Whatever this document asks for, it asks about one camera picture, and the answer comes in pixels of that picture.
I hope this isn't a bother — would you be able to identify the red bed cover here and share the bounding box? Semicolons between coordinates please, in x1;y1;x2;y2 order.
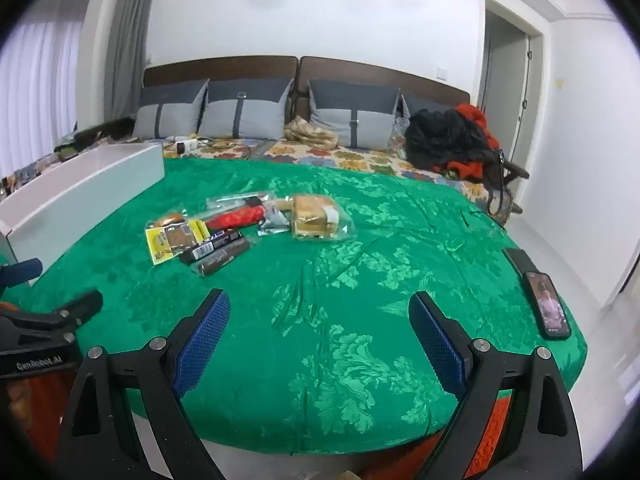
345;392;513;480

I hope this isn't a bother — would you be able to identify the white door frame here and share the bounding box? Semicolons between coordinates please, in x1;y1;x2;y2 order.
475;0;547;117

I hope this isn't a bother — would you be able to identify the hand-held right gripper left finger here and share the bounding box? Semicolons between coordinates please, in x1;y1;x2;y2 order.
55;288;232;480

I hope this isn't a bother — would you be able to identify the brown snack bar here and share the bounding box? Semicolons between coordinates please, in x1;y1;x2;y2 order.
192;237;252;277

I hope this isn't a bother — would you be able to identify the black jacket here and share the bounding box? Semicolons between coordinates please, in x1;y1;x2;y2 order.
404;107;501;171

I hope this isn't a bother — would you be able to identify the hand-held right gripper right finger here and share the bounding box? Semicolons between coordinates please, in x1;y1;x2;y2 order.
408;290;583;480

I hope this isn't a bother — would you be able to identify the white sheer curtain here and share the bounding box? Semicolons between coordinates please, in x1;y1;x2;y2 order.
0;7;87;163

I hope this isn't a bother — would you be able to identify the yellow cake packet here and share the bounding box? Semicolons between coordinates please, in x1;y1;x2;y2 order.
145;220;211;265

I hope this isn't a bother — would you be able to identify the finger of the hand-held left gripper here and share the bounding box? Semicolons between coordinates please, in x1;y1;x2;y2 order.
0;290;104;347
0;258;44;293

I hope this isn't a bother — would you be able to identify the dark cloth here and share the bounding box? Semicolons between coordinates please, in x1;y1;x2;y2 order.
54;117;137;154

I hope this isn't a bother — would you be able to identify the white power strip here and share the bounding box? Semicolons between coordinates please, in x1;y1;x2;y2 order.
165;135;201;154

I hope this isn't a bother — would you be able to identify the clear bread packet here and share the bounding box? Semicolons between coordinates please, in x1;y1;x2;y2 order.
287;194;357;241

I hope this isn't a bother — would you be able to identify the silver blue snack packet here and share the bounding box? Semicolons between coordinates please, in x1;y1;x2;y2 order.
257;199;291;236

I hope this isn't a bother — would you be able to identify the red snack packet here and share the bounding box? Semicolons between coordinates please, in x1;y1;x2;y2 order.
204;205;266;231

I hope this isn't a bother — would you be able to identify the red garment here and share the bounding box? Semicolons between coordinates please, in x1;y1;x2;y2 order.
432;102;502;183

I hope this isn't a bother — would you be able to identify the green patterned blanket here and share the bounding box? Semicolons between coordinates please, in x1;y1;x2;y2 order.
0;157;588;448

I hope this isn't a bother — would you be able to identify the grey curtain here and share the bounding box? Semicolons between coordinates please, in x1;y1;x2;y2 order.
116;0;161;122

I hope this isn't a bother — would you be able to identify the white storage box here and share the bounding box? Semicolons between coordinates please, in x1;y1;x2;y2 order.
0;141;166;287

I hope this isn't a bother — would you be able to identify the round bun packet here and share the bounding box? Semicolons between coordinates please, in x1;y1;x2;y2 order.
152;212;189;229

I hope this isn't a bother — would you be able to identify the black snack bar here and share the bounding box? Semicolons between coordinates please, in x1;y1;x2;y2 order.
179;229;243;263

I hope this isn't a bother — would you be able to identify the beige folded cloth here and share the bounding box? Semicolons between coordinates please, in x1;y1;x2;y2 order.
284;115;341;150

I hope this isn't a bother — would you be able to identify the thin cable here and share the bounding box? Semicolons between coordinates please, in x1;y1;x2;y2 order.
199;139;257;159

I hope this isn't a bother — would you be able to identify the grey pillow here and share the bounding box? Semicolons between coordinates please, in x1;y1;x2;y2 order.
306;79;402;150
131;78;210;140
198;78;295;141
397;91;426;151

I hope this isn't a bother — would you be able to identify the phone with lit screen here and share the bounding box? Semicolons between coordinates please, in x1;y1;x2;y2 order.
522;270;572;341

